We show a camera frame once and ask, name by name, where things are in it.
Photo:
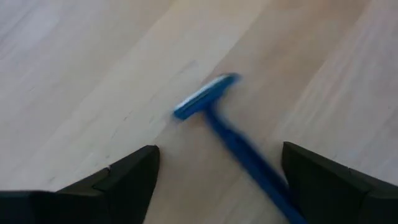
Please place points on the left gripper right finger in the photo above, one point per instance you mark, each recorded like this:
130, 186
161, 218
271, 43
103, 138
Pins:
335, 196

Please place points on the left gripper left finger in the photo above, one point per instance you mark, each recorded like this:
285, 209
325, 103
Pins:
118, 193

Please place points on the blue disposable razor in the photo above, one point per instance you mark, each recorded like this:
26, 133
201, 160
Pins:
205, 96

